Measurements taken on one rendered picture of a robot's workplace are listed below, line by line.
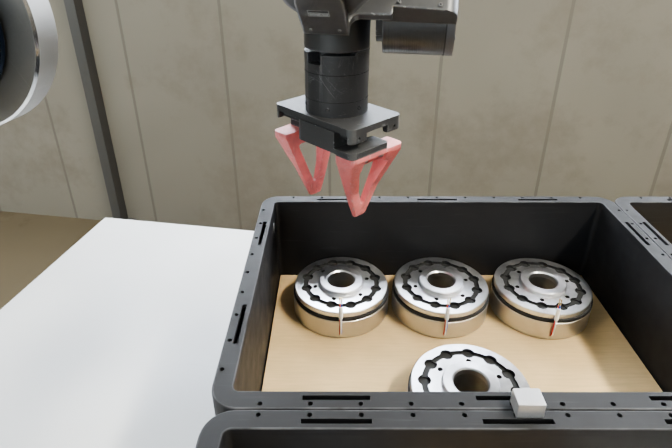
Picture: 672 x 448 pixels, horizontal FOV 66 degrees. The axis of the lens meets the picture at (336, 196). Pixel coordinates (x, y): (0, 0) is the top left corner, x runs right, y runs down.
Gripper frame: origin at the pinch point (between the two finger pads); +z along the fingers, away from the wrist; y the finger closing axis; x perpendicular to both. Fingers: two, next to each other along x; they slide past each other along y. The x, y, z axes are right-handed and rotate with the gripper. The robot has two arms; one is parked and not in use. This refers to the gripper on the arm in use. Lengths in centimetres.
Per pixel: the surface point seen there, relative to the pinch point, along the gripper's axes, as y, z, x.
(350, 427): -17.9, 3.5, 16.0
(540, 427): -26.2, 3.5, 7.5
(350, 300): -3.5, 10.5, 1.2
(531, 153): 44, 51, -143
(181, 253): 39.9, 27.3, -1.2
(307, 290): 1.3, 11.0, 3.0
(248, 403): -12.0, 3.6, 19.5
